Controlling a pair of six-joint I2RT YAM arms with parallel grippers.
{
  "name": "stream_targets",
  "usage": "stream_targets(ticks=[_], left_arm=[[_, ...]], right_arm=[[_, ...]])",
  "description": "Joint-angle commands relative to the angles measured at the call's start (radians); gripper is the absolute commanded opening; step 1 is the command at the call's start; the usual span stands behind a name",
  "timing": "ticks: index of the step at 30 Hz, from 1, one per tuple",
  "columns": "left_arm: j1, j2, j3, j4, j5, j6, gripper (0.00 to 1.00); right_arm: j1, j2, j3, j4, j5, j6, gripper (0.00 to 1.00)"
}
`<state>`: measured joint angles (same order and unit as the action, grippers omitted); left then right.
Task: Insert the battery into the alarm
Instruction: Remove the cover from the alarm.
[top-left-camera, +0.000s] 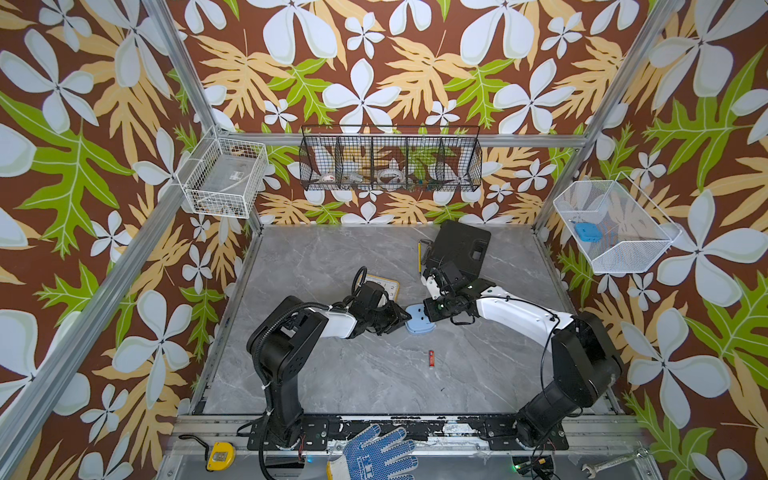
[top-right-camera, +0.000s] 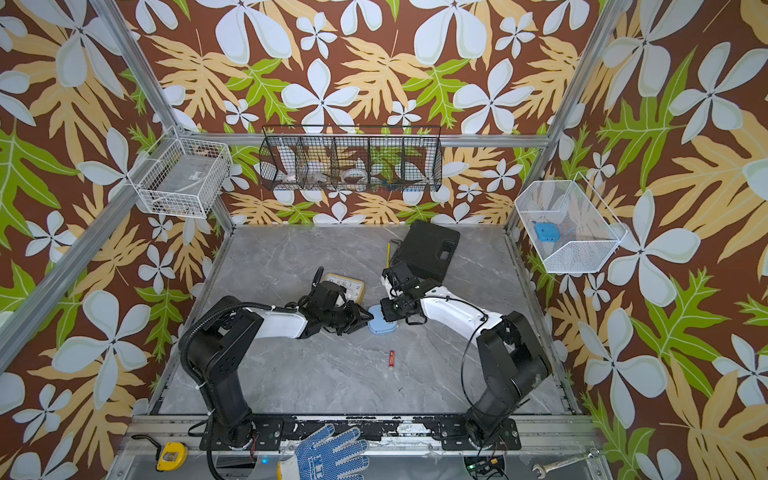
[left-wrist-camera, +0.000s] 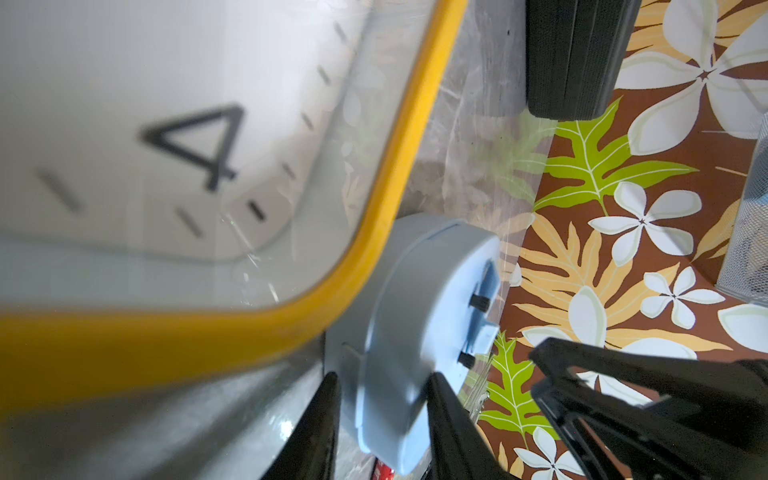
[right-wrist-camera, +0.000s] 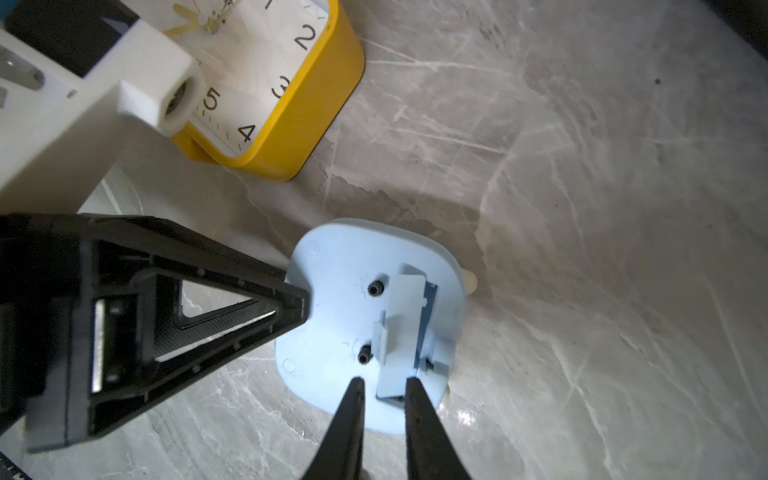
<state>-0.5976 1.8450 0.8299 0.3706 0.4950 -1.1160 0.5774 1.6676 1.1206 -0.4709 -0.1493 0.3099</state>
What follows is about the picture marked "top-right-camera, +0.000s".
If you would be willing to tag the white wire basket right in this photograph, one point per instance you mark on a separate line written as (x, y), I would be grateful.
(590, 230)

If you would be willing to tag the black plastic tool case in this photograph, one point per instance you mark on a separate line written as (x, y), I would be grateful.
(427, 250)

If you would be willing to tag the white wire basket left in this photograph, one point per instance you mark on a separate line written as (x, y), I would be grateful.
(181, 175)

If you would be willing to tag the green circuit board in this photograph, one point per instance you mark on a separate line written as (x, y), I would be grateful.
(485, 467)

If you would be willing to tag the yellow tape measure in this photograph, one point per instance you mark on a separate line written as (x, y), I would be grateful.
(171, 456)

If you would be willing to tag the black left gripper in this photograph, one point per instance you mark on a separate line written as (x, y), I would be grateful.
(357, 320)

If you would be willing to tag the white wire basket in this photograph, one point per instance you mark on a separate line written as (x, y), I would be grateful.
(590, 230)
(181, 175)

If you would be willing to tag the black wire basket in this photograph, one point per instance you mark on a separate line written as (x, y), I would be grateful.
(351, 157)

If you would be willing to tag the blue white knit glove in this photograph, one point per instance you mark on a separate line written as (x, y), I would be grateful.
(326, 455)

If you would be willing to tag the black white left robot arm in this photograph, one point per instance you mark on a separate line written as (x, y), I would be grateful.
(212, 350)

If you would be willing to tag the blue object in basket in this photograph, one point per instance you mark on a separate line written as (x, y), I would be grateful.
(547, 232)

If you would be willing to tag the silver open-end wrench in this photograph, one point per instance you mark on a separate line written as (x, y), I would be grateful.
(542, 470)

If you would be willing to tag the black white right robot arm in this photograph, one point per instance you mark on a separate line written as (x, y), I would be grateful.
(513, 361)

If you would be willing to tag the yellow square alarm clock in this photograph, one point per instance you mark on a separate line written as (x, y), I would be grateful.
(354, 289)

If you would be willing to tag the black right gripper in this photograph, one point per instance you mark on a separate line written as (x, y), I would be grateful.
(385, 305)

